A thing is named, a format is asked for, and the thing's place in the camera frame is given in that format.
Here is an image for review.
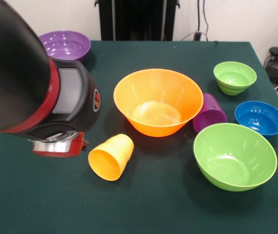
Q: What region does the dark blue bowl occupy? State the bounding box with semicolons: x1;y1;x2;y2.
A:
234;100;278;139

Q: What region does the purple cup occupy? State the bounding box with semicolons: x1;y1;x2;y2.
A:
192;93;228;134

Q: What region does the yellow cup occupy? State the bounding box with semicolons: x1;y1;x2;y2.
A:
88;133;135;182

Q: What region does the large green bowl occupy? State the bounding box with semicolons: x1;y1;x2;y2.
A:
193;122;278;193

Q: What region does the small green bowl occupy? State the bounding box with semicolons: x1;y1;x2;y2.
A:
213;61;258;97

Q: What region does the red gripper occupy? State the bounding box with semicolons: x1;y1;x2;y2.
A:
32;131;90;159

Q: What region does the large orange bowl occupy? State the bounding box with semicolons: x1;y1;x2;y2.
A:
113;68;204;138

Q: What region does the dark green table cloth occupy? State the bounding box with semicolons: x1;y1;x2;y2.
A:
0;39;278;234

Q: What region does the black hanging cable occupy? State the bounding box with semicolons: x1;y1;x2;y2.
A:
193;0;211;41

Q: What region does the large purple bowl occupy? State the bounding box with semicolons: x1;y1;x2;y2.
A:
38;30;92;63

